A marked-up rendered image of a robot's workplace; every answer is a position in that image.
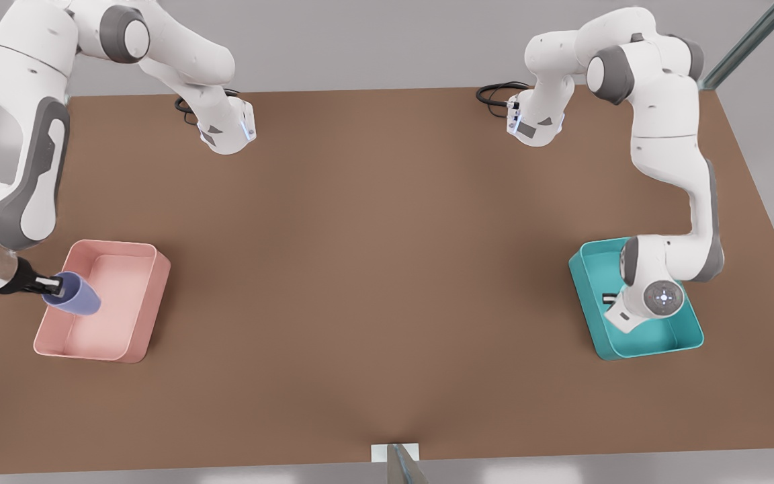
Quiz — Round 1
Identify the black cable loop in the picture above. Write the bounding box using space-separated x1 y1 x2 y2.
475 81 531 121
174 87 241 126

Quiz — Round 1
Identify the silver frame post with foot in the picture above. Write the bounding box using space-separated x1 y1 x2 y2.
370 442 429 484

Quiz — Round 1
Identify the purple cup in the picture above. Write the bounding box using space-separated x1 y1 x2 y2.
42 271 102 317

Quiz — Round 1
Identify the teal plastic box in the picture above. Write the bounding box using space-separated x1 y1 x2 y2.
568 237 705 362

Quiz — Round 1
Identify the pink plastic box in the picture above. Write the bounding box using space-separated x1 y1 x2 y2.
33 239 172 364

